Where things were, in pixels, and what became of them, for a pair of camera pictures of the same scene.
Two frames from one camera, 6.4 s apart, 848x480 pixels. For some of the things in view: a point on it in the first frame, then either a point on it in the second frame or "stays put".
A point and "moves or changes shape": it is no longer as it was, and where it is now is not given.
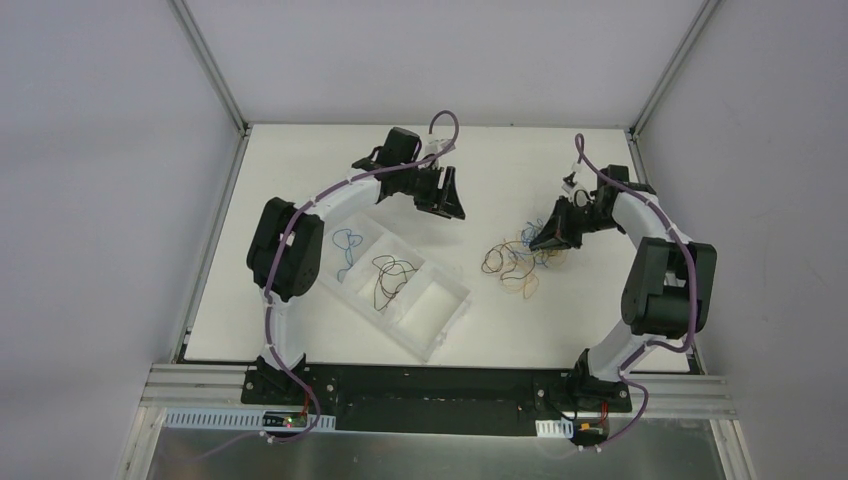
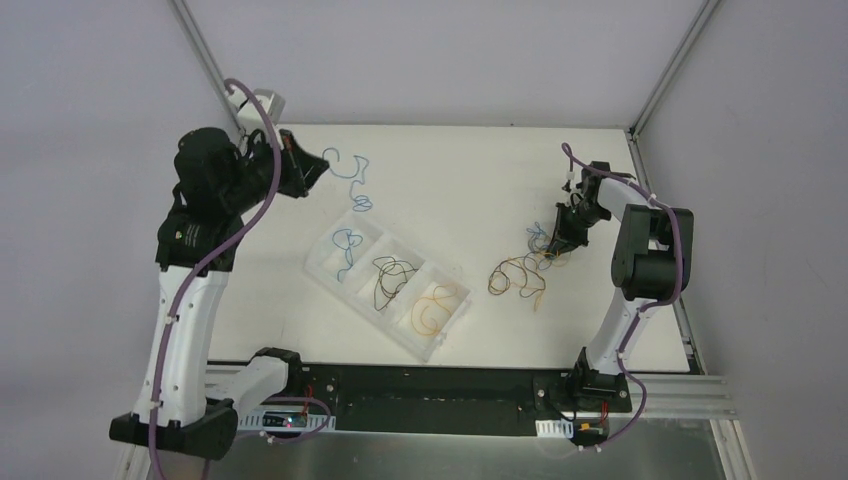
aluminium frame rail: x=196 y=385 stays put
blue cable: x=351 y=257 stays put
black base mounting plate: x=437 y=399 stays put
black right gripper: x=577 y=220 stays put
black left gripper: x=433 y=185 to x=281 y=163
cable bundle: x=517 y=265 moves or changes shape
